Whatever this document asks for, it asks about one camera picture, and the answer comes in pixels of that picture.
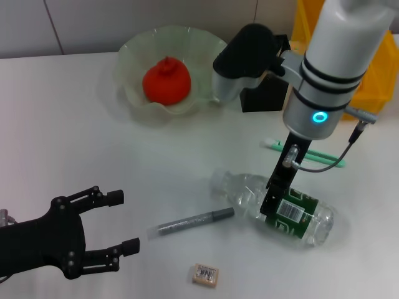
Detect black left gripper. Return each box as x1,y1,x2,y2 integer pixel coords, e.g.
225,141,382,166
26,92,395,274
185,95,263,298
0,186,140,280

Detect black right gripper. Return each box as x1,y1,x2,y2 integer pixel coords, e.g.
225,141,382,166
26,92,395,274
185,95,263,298
261,130,312,219

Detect clear water bottle green label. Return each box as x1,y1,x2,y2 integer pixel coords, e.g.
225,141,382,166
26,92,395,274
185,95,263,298
210,168,338,249

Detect silver glitter marker pen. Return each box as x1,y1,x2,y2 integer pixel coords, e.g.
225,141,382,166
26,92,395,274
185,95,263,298
147,207,235,240

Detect mint green utility knife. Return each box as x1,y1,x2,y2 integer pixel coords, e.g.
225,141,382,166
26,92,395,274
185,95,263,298
260,138,347,168

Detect beige eraser with barcode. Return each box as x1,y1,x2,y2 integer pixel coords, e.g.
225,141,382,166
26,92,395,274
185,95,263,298
191,263,220,285

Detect black mesh pen holder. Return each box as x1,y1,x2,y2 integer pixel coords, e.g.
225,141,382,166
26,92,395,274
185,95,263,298
239,34,291,113

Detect green glass fruit bowl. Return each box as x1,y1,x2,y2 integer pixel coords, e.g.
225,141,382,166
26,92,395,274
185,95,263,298
113,26,232,121

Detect yellow plastic bin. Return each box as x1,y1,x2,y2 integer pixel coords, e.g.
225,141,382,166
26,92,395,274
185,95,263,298
292,0,399,121

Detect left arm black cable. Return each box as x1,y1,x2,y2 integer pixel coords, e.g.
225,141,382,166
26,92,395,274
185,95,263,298
0,209,18,227

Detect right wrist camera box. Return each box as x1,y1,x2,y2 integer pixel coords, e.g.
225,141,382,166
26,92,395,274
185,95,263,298
211,23,292,102

